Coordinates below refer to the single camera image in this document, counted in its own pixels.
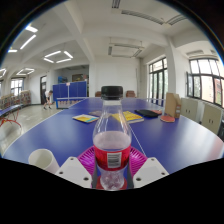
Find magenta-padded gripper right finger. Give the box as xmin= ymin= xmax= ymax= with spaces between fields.
xmin=127 ymin=146 xmax=170 ymax=190

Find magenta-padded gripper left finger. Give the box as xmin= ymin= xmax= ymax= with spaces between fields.
xmin=54 ymin=145 xmax=98 ymax=190

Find clear red-labelled water bottle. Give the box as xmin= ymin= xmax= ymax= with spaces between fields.
xmin=92 ymin=85 xmax=133 ymax=192

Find white mug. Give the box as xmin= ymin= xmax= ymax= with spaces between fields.
xmin=27 ymin=148 xmax=61 ymax=175

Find yellow and blue booklet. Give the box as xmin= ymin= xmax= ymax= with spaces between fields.
xmin=72 ymin=113 xmax=100 ymax=124

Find grey booklet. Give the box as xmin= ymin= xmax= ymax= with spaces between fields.
xmin=88 ymin=109 xmax=104 ymax=118

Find brown cardboard box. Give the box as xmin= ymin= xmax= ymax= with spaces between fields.
xmin=164 ymin=92 xmax=182 ymax=119

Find white cabinet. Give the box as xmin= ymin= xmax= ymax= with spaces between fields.
xmin=199 ymin=103 xmax=224 ymax=136
xmin=179 ymin=97 xmax=200 ymax=123

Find person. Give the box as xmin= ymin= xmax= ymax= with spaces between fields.
xmin=42 ymin=89 xmax=54 ymax=111

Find blue partition boards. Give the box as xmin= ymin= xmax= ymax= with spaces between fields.
xmin=52 ymin=80 xmax=88 ymax=101

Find blue red-legged table tennis table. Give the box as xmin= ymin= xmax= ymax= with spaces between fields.
xmin=0 ymin=103 xmax=24 ymax=129

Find low bookshelf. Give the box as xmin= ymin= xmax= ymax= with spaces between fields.
xmin=0 ymin=89 xmax=33 ymax=109

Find tall black-framed window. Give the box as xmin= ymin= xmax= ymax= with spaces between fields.
xmin=148 ymin=57 xmax=169 ymax=101

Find wide black-framed window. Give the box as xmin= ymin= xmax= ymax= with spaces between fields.
xmin=186 ymin=57 xmax=224 ymax=108

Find ceiling lights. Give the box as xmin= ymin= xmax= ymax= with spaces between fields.
xmin=0 ymin=24 xmax=74 ymax=78

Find ceiling air conditioner unit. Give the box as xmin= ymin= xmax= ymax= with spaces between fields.
xmin=107 ymin=41 xmax=144 ymax=60

